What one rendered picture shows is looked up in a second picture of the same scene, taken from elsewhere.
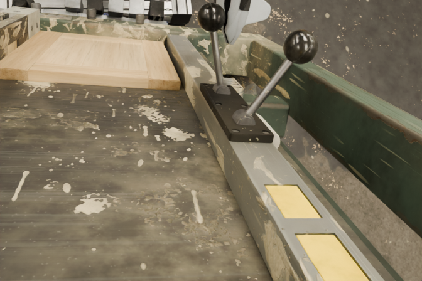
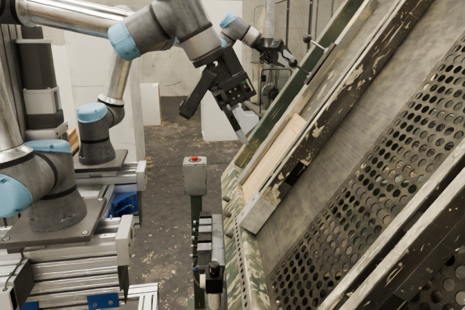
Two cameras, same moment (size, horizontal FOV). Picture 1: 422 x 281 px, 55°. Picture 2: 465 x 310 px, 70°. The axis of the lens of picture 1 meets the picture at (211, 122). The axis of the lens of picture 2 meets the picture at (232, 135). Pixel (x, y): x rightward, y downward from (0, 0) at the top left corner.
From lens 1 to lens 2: 144 cm
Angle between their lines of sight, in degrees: 62
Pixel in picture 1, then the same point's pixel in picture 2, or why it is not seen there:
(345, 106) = (297, 77)
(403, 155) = (319, 51)
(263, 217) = (358, 19)
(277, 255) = (365, 12)
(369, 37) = (168, 218)
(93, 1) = (204, 237)
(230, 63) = not seen: hidden behind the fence
